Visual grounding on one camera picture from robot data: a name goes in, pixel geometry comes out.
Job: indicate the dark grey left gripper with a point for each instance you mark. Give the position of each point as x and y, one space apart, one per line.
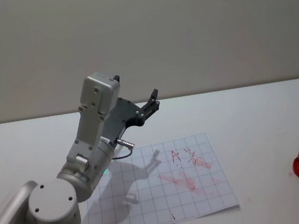
117 118

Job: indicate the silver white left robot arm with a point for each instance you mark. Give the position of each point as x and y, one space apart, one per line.
52 206

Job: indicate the white table cloth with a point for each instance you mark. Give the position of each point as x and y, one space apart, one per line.
248 116

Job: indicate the white grid paper red marks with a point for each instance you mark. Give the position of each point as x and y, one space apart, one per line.
176 196

